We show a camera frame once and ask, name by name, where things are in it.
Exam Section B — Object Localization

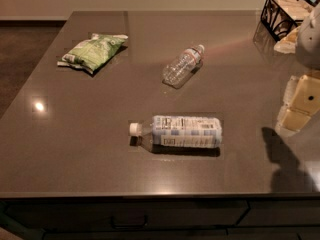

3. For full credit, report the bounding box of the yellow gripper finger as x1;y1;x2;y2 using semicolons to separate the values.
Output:
275;105;311;132
283;75;320;115

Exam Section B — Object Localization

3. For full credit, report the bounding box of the black wire basket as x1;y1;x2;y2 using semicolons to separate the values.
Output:
260;0;315;41

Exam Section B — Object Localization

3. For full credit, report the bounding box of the green chip bag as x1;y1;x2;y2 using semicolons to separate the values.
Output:
57;33;128;75

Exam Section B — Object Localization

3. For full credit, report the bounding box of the clear water bottle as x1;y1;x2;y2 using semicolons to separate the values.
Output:
162;45;205;89

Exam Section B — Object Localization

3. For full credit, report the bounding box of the blue label plastic bottle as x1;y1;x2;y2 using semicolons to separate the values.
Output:
129;115;222;149

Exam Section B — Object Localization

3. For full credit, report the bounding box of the dark cabinet drawer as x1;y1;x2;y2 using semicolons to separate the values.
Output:
5;200;247;232

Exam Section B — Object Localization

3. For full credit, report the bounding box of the black drawer handle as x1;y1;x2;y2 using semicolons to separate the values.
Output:
110;215;148;230

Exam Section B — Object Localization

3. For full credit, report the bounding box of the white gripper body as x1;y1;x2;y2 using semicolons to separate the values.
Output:
295;4;320;70

